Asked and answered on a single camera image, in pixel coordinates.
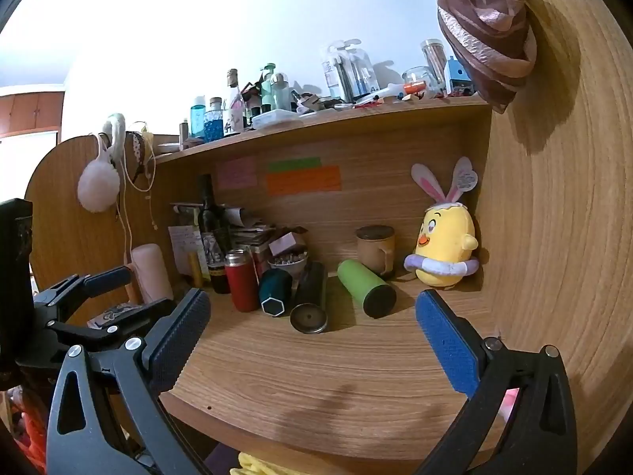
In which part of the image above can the clear plastic packaged item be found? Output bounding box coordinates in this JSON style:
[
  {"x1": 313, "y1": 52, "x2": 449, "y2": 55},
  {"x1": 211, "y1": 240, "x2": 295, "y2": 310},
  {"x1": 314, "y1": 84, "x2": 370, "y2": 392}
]
[{"x1": 322, "y1": 39, "x2": 380, "y2": 103}]

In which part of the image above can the orange sticky note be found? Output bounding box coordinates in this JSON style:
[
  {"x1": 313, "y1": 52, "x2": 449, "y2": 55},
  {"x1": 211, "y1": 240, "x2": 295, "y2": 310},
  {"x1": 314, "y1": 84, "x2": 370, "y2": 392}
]
[{"x1": 266, "y1": 165, "x2": 341, "y2": 196}]

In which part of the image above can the teal hexagonal cup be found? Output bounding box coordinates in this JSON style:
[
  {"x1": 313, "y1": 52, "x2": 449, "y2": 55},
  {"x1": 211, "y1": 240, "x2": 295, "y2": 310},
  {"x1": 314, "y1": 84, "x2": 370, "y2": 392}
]
[{"x1": 259, "y1": 268, "x2": 293, "y2": 317}]

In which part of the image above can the green sticky note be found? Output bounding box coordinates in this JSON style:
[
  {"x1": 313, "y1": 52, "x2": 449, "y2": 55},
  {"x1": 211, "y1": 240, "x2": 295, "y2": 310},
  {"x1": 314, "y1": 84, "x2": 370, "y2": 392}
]
[{"x1": 267, "y1": 157, "x2": 322, "y2": 174}]

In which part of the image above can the red thermos bottle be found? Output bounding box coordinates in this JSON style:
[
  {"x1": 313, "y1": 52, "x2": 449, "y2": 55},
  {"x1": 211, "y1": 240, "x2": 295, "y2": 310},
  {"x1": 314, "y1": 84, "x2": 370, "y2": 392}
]
[{"x1": 226, "y1": 249, "x2": 260, "y2": 312}]

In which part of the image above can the white bowl with items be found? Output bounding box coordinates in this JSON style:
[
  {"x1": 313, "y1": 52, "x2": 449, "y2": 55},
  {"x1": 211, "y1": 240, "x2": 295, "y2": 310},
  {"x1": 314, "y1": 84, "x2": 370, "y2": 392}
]
[{"x1": 268, "y1": 250, "x2": 309, "y2": 280}]

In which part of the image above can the yellow cloth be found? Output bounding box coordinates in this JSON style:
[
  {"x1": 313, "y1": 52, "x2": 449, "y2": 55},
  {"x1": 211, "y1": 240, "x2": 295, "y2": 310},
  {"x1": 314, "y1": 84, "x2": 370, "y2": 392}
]
[{"x1": 229, "y1": 452, "x2": 303, "y2": 475}]

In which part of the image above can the dark wine bottle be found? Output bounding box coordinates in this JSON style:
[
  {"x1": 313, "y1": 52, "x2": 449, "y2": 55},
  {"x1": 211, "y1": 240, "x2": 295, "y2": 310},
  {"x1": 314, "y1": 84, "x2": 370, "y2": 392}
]
[{"x1": 199, "y1": 174, "x2": 232, "y2": 294}]

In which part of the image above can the clear tall jar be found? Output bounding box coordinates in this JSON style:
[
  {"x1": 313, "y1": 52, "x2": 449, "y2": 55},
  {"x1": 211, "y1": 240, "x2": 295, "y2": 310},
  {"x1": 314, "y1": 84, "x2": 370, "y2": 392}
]
[{"x1": 421, "y1": 39, "x2": 446, "y2": 90}]

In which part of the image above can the brown knotted curtain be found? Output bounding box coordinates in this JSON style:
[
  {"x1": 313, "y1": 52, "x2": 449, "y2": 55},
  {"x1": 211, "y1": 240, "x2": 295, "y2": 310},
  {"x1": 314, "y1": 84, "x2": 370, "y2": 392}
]
[{"x1": 438, "y1": 0, "x2": 538, "y2": 114}]

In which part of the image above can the green cup black base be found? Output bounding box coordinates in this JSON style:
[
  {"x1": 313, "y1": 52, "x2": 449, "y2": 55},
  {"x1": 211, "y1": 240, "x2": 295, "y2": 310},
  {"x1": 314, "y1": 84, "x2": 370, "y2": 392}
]
[{"x1": 337, "y1": 260, "x2": 397, "y2": 319}]

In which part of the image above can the teal plastic bottle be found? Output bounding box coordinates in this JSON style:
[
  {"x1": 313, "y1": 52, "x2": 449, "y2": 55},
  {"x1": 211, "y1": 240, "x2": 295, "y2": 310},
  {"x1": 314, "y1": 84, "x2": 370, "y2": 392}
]
[{"x1": 190, "y1": 95, "x2": 206, "y2": 139}]

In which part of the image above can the pink mug with handle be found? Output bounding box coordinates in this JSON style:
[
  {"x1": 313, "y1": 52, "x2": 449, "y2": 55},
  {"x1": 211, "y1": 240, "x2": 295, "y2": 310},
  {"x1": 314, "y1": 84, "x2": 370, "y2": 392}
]
[{"x1": 125, "y1": 243, "x2": 174, "y2": 304}]

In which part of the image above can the yellow chick plush toy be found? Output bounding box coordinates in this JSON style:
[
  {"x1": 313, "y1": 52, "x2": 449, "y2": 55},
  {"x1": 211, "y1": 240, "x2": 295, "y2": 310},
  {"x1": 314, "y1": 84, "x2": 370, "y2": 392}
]
[{"x1": 404, "y1": 157, "x2": 479, "y2": 289}]

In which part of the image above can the white plastic box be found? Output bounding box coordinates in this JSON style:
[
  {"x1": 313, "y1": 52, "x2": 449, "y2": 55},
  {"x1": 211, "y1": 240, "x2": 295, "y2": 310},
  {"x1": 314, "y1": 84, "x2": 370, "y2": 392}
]
[{"x1": 251, "y1": 109, "x2": 299, "y2": 130}]

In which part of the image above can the blue pencil sharpener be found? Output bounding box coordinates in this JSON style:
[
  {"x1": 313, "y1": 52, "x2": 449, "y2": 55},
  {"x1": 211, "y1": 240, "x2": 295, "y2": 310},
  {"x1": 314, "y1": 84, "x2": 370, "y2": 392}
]
[{"x1": 444, "y1": 56, "x2": 476, "y2": 97}]

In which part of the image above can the blue patterned bottle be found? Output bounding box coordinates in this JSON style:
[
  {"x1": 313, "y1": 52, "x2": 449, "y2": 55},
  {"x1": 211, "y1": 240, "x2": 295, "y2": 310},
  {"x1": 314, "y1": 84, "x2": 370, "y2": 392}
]
[{"x1": 203, "y1": 97, "x2": 224, "y2": 143}]

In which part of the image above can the pink sticky note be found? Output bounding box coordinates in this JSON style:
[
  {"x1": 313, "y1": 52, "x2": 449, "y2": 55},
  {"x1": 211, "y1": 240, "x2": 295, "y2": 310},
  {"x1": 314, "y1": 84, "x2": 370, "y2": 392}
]
[{"x1": 217, "y1": 157, "x2": 258, "y2": 191}]

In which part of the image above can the black cylindrical tumbler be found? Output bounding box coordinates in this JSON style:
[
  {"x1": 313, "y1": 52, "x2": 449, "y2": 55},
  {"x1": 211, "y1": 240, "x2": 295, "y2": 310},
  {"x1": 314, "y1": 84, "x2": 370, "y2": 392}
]
[{"x1": 290, "y1": 262, "x2": 328, "y2": 334}]

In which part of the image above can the brown mug with lid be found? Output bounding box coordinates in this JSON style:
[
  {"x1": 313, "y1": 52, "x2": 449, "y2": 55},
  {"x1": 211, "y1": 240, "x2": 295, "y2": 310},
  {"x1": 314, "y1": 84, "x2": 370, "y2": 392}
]
[{"x1": 355, "y1": 225, "x2": 395, "y2": 279}]

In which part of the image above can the white paper sheet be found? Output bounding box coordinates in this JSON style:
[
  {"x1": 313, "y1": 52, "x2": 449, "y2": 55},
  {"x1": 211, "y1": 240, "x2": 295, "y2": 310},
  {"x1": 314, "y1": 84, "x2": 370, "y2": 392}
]
[{"x1": 169, "y1": 225, "x2": 210, "y2": 281}]

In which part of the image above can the white fluffy pom-pom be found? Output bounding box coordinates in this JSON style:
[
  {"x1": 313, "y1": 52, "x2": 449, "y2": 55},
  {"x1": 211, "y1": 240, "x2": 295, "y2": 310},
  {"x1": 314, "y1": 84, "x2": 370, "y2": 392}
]
[{"x1": 77, "y1": 134, "x2": 120, "y2": 213}]

